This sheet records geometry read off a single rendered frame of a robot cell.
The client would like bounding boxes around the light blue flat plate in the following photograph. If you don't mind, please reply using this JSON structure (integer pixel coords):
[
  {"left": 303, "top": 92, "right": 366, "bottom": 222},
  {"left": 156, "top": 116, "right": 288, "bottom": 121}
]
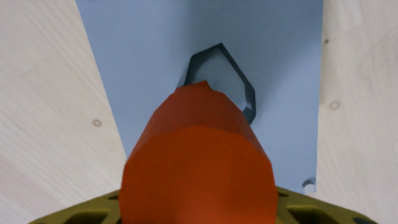
[{"left": 75, "top": 0, "right": 324, "bottom": 194}]

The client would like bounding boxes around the orange-red peg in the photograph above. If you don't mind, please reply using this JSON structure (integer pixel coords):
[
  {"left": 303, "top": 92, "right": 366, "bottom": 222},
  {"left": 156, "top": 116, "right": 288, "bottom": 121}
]
[{"left": 118, "top": 80, "right": 278, "bottom": 224}]

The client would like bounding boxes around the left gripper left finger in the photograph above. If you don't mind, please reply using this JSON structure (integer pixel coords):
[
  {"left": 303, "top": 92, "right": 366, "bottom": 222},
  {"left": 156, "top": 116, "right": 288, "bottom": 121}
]
[{"left": 27, "top": 189, "right": 122, "bottom": 224}]

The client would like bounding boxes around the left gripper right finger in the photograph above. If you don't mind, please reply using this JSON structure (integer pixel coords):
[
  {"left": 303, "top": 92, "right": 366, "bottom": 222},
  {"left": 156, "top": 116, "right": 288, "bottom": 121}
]
[{"left": 275, "top": 186, "right": 379, "bottom": 224}]

